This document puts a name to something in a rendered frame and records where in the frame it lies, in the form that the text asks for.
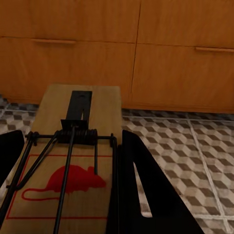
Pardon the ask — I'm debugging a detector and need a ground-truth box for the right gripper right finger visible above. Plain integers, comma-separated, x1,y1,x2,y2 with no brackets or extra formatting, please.
122,130,204,234

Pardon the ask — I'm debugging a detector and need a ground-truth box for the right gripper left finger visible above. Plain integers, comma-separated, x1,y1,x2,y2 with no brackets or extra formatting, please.
0,130,25,188

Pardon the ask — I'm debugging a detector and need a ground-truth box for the mousetrap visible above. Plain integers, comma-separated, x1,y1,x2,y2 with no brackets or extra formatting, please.
0,84,126,234

